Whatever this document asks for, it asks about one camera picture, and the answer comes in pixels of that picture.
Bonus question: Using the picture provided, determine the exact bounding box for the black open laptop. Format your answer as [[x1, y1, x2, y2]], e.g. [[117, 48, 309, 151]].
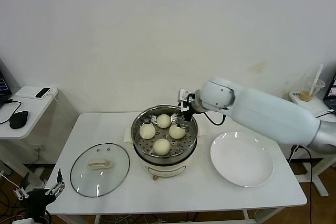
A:
[[0, 58, 13, 109], [323, 73, 336, 109]]

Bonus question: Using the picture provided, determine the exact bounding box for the plastic cup with straw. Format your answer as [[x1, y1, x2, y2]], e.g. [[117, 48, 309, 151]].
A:
[[309, 64, 324, 96]]

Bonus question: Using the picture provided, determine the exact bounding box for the small black handheld device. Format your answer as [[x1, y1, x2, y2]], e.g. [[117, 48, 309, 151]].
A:
[[35, 87, 51, 99]]

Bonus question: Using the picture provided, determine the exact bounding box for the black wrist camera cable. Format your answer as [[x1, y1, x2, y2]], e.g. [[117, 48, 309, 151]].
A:
[[201, 112, 227, 127]]

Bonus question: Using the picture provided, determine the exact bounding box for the clear plastic drink cup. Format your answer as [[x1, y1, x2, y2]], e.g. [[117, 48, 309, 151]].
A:
[[300, 78, 326, 103]]

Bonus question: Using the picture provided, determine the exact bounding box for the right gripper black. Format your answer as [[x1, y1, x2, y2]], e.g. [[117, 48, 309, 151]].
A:
[[176, 100, 195, 132]]

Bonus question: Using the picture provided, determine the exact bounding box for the black mouse cable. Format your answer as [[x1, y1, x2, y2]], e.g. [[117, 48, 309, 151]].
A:
[[0, 99, 23, 125]]

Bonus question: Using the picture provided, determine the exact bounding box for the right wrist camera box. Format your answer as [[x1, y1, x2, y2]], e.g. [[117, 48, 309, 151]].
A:
[[177, 89, 197, 104]]

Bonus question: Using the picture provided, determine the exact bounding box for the white steamed baozi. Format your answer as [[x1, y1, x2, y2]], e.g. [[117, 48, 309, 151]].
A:
[[139, 124, 156, 140], [156, 113, 172, 129], [169, 124, 186, 140], [153, 138, 171, 156]]

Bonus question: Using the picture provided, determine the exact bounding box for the black computer mouse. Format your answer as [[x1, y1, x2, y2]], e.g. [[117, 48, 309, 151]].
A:
[[9, 110, 29, 130]]

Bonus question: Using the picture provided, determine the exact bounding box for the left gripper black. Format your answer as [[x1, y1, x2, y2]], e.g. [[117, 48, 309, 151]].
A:
[[12, 168, 66, 217]]

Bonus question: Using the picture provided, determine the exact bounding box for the flat white box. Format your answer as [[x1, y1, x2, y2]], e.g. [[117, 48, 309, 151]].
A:
[[15, 87, 58, 100]]

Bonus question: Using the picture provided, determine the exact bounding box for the black cable with inline box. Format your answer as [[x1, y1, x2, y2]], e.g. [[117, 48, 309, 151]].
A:
[[287, 108, 336, 224]]

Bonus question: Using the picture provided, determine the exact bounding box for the white side desk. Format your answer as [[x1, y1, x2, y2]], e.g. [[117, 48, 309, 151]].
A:
[[288, 90, 336, 197], [0, 85, 59, 205]]

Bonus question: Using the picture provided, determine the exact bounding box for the round white plate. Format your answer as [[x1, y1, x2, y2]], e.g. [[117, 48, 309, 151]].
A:
[[209, 131, 275, 188]]

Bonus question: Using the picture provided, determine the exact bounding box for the round glass pot lid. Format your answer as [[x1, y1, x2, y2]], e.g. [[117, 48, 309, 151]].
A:
[[69, 142, 131, 198]]

